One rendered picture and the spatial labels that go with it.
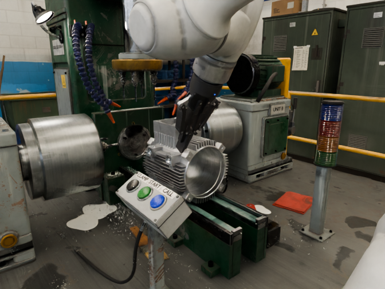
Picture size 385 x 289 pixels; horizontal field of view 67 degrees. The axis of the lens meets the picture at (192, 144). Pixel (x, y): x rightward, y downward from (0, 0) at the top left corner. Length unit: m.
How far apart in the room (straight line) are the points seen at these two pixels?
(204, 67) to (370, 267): 0.46
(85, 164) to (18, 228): 0.23
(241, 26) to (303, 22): 3.66
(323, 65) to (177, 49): 3.64
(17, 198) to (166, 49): 0.58
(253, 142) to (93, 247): 0.77
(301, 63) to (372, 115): 1.07
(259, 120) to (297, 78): 2.95
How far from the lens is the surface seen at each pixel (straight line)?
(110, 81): 1.28
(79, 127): 0.93
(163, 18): 0.46
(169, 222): 0.55
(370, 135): 3.91
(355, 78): 3.91
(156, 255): 0.67
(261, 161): 1.39
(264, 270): 0.85
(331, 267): 0.92
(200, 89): 0.68
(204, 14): 0.47
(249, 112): 1.28
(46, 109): 5.18
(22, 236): 0.92
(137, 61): 1.03
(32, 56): 6.22
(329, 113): 0.90
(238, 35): 0.60
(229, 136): 1.21
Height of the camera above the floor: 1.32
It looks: 15 degrees down
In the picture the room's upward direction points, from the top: straight up
